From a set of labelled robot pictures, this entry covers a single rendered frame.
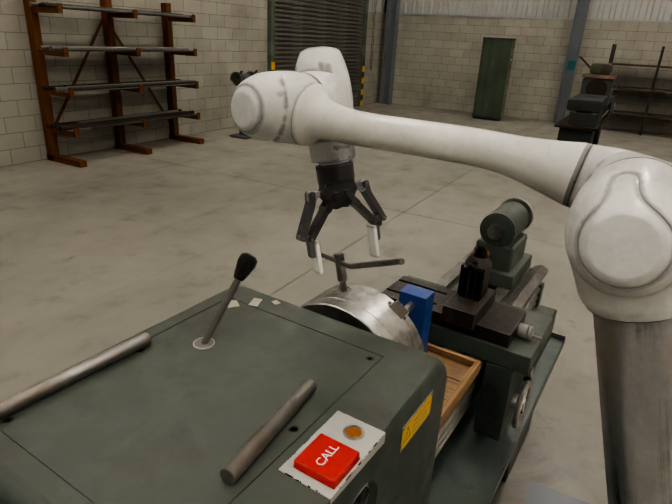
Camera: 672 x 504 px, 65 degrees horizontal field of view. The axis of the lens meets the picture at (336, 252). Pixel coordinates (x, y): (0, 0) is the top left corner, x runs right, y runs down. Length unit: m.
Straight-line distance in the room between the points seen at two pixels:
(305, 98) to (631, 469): 0.69
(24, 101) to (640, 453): 7.82
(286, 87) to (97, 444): 0.57
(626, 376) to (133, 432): 0.63
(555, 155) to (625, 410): 0.37
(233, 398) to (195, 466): 0.13
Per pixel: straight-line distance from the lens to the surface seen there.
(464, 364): 1.59
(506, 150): 0.88
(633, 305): 0.70
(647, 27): 14.80
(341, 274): 1.12
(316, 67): 1.00
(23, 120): 8.09
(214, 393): 0.81
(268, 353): 0.88
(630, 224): 0.63
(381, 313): 1.09
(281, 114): 0.84
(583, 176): 0.85
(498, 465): 1.82
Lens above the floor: 1.74
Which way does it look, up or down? 22 degrees down
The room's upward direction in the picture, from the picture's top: 3 degrees clockwise
